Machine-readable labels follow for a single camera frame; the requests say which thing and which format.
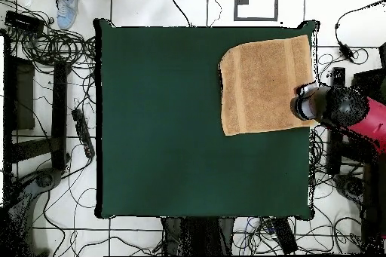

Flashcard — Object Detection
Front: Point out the thin black cable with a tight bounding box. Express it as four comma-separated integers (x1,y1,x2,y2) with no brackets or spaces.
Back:
209,0,223,27

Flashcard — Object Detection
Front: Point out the grey square floor frame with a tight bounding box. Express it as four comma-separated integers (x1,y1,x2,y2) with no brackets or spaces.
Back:
233,0,279,22

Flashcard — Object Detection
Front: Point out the black power adapter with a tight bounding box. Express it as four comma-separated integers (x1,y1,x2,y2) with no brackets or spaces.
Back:
338,42,355,63

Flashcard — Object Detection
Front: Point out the dark green table cloth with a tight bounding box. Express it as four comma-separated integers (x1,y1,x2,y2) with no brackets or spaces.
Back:
91,17,320,221

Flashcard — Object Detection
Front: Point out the tan terry towel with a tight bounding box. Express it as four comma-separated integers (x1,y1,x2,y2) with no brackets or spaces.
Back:
219,34,317,136

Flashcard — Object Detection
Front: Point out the black adapter cable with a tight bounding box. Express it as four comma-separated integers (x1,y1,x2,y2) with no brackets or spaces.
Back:
333,0,386,47

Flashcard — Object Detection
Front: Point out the black rectangular box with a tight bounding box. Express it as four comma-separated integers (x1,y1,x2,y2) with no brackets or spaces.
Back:
4,10,46,34

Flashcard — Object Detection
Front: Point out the light blue shoe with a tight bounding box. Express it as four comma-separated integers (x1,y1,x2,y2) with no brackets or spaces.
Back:
55,0,80,30

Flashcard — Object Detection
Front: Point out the black power strip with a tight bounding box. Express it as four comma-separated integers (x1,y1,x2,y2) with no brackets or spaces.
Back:
71,108,96,160
262,217,299,255

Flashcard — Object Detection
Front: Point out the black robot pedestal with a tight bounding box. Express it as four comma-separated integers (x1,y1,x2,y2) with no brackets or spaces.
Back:
161,216,236,256

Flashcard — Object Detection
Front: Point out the grey stand base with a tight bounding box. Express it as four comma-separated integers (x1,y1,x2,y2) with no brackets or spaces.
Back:
332,173,367,207
5,167,63,256

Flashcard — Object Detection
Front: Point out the thick black cable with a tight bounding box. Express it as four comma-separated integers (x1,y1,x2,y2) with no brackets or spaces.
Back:
160,0,193,28

